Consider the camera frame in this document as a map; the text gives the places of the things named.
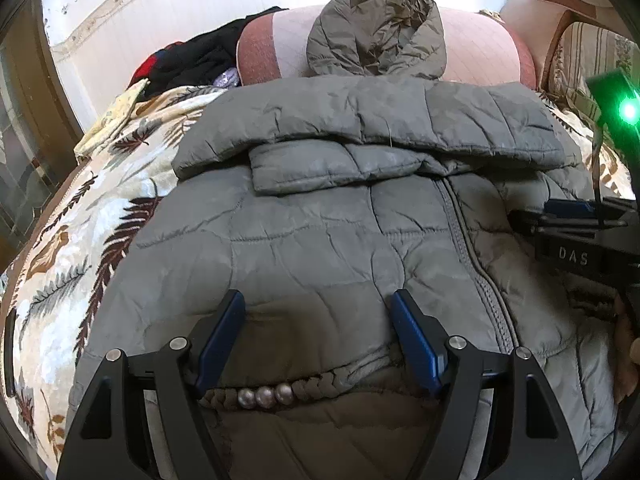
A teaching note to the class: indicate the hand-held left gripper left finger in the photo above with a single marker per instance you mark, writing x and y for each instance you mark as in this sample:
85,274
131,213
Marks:
223,337

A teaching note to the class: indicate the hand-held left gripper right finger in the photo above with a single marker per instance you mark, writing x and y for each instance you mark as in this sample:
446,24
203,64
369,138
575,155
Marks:
414,337

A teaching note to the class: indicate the purple patterned cloth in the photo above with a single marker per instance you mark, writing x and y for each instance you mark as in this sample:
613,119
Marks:
226,78

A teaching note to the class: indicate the person's right hand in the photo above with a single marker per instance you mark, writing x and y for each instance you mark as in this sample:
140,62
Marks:
627,350

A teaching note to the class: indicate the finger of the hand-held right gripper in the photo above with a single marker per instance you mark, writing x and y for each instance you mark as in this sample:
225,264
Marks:
570,208
525,222

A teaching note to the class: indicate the leaf print blanket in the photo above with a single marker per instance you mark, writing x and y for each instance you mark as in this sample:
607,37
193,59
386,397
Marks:
65,270

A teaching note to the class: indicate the grey puffer jacket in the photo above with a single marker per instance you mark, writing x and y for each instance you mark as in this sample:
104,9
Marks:
310,240

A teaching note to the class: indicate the pale yellow floral cloth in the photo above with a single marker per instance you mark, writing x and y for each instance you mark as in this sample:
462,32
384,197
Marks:
117,110

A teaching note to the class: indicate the pink bolster cushion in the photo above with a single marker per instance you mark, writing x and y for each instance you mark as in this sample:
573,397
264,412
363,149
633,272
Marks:
280,45

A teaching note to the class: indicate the pile of black clothes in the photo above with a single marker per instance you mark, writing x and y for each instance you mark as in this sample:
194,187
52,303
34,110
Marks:
200,57

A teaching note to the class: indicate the wooden door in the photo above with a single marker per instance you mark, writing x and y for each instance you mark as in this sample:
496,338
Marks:
30,110

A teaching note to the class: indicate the striped beige cushion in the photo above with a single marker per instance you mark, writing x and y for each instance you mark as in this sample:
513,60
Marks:
585,45

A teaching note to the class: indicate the pink sofa armrest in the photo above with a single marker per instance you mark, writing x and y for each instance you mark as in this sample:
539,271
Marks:
525,15

